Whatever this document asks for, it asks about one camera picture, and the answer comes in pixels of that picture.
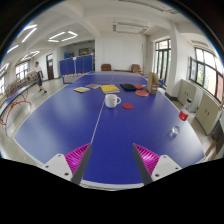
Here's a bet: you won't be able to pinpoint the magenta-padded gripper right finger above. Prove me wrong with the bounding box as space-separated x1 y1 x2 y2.
131 143 183 186

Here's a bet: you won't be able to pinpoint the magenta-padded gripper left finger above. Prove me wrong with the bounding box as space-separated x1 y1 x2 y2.
40 142 93 186

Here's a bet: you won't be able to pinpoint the clear red-label water bottle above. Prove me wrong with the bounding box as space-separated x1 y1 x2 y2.
170 97 194 137

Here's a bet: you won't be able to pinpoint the beige cabinet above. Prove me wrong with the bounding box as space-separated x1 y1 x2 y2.
177 79 198 108
194 92 221 136

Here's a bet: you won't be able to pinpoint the flat round red coaster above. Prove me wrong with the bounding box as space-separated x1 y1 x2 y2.
121 102 135 111

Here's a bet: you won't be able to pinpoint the small yellow and blue booklet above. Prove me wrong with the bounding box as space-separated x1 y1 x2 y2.
73 86 92 94

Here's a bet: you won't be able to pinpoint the blue table with red legs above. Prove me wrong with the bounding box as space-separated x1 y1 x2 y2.
0 81 38 134

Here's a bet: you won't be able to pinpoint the brown cardboard box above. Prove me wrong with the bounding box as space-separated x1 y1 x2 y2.
146 71 160 95

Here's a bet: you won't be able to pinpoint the white mug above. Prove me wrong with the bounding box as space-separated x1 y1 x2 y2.
104 93 122 109

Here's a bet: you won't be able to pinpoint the black paddle case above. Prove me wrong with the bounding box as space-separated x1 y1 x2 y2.
119 83 138 92

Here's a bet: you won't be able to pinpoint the grey-brown booklet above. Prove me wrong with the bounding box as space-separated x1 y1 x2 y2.
85 83 102 90

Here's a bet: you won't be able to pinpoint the person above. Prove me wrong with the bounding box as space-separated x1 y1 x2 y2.
34 61 48 95

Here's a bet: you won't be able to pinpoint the yellow book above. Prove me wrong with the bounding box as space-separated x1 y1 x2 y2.
100 83 121 94

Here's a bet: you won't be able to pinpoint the dark brown door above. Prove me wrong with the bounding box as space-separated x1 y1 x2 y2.
45 53 55 80

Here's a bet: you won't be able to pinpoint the brown armchair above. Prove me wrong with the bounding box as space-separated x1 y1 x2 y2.
130 63 143 74
100 63 112 72

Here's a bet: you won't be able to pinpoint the blue folded partition boards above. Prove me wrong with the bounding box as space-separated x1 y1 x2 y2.
59 54 95 77

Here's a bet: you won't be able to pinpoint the black-framed wide window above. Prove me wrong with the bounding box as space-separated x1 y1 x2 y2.
188 46 224 103

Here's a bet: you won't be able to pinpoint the black-framed tall window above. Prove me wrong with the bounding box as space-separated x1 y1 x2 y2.
154 39 172 84

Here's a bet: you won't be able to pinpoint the group of ceiling lights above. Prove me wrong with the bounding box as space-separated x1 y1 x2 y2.
0 23 79 78

